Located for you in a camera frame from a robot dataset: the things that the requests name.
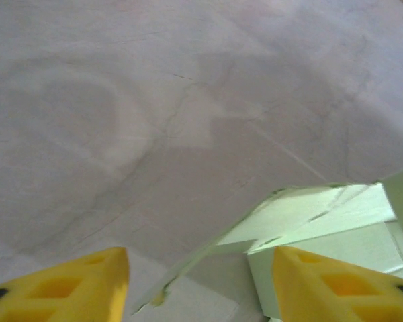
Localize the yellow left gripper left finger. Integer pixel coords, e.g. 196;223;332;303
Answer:
0;247;130;322

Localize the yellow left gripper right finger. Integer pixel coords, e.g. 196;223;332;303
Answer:
271;246;403;322

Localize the light green cloth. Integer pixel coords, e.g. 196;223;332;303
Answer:
130;169;403;322

